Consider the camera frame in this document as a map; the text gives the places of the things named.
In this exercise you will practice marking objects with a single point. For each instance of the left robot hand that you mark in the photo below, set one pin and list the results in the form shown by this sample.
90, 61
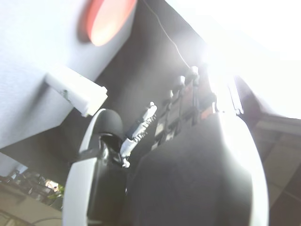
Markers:
188, 183

